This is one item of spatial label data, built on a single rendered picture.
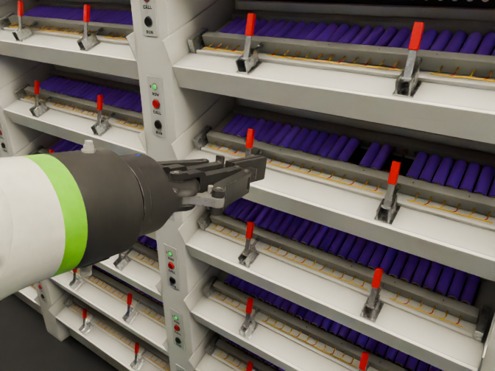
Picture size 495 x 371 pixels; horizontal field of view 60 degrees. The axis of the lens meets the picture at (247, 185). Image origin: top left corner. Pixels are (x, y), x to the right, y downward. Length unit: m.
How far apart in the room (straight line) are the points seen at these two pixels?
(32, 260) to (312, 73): 0.52
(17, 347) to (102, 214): 1.63
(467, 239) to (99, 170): 0.52
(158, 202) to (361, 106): 0.37
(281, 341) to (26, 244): 0.78
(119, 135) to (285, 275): 0.50
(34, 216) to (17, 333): 1.70
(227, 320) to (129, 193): 0.75
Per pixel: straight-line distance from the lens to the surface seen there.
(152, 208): 0.38
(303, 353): 1.00
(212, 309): 1.09
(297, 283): 0.86
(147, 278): 1.22
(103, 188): 0.34
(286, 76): 0.71
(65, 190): 0.32
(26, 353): 1.90
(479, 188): 0.74
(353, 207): 0.72
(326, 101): 0.67
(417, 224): 0.70
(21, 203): 0.30
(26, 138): 1.51
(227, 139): 0.88
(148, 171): 0.38
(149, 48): 0.88
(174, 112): 0.87
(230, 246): 0.95
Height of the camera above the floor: 1.25
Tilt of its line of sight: 26 degrees down
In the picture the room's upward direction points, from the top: straight up
